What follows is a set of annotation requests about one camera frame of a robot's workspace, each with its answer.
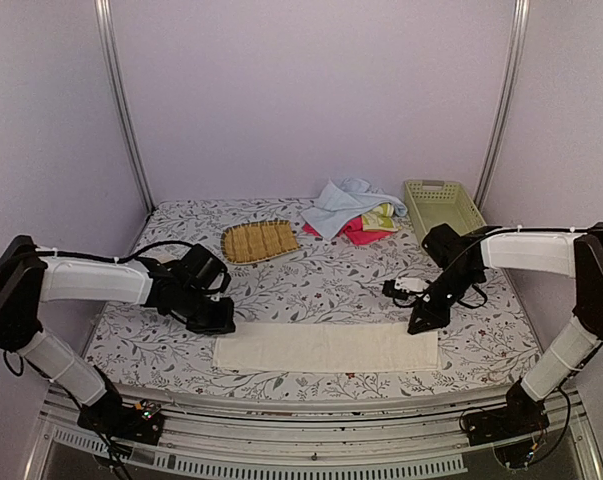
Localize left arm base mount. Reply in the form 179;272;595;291
77;370;165;446

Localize pink towel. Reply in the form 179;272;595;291
301;214;399;246

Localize green plastic basket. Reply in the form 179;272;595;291
404;180;486;244

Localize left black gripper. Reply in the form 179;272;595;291
177;285;236;335

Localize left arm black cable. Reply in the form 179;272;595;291
35;240;202;266

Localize aluminium post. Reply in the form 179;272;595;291
94;0;156;215
474;0;530;210

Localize light blue towel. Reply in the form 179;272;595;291
301;178;408;240

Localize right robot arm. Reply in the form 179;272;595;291
408;222;603;436

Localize right aluminium post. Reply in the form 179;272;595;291
474;0;530;210

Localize left aluminium post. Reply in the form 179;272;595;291
94;0;156;215

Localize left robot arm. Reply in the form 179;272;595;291
0;235;236;434

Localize front aluminium rail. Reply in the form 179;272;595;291
23;384;603;480

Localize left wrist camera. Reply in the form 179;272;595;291
207;271;231;301

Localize cream towel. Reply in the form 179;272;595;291
213;323;440;374

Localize yellow green patterned towel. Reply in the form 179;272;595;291
361;203;399;232

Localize woven bamboo tray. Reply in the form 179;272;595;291
221;220;300;265

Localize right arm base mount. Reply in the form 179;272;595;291
459;380;550;446

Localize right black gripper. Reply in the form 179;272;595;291
409;265;483;334

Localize cream ceramic mug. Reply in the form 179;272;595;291
155;254;178;263

